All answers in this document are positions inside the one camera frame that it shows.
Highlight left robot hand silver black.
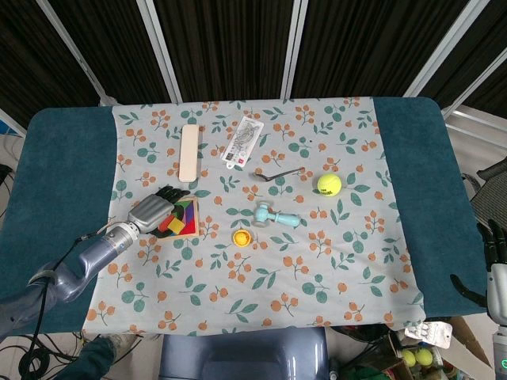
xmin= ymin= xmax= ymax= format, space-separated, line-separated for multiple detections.
xmin=127 ymin=185 xmax=191 ymax=235

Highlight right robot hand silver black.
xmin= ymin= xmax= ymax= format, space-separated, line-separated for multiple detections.
xmin=450 ymin=218 xmax=507 ymax=318

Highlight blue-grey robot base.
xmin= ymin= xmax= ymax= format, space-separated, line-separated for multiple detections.
xmin=159 ymin=326 xmax=330 ymax=380

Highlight purple wooden block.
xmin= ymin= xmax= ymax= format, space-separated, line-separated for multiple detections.
xmin=173 ymin=205 xmax=196 ymax=223

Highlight pale wooden rectangular block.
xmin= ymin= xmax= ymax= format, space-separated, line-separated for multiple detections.
xmin=178 ymin=123 xmax=200 ymax=184

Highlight brown cardboard box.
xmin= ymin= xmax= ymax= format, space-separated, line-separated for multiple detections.
xmin=386 ymin=314 xmax=494 ymax=380

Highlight white blister package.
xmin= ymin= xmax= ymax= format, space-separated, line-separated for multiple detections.
xmin=402 ymin=320 xmax=453 ymax=350

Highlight small orange cup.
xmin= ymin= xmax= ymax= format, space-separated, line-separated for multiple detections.
xmin=232 ymin=229 xmax=253 ymax=249

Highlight teal table cover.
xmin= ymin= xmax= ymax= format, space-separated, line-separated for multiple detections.
xmin=0 ymin=96 xmax=487 ymax=336

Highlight grey mesh office chair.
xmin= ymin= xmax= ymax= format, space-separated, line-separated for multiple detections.
xmin=462 ymin=157 xmax=507 ymax=234

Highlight clear packaged card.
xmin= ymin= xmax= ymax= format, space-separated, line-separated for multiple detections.
xmin=219 ymin=116 xmax=265 ymax=170

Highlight light blue toy hammer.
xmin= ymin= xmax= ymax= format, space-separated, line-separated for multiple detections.
xmin=253 ymin=200 xmax=301 ymax=229

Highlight black bent spoon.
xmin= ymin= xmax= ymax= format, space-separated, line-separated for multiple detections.
xmin=253 ymin=167 xmax=307 ymax=184

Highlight floral grey tablecloth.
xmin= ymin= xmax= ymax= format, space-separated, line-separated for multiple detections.
xmin=81 ymin=97 xmax=428 ymax=337

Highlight teal trouser leg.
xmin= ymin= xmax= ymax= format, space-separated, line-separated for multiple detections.
xmin=74 ymin=334 xmax=134 ymax=380

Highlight yellow tennis ball black print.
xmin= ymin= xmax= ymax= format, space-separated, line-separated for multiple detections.
xmin=316 ymin=173 xmax=343 ymax=198

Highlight dark partition screen panels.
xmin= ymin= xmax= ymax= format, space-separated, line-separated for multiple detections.
xmin=0 ymin=0 xmax=507 ymax=138

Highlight wooden tray of colourful blocks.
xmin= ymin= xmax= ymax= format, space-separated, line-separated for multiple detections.
xmin=151 ymin=195 xmax=201 ymax=241

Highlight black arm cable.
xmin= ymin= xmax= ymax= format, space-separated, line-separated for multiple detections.
xmin=21 ymin=224 xmax=112 ymax=380

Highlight black floor cable bundle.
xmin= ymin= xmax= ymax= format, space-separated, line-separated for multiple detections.
xmin=0 ymin=334 xmax=86 ymax=380

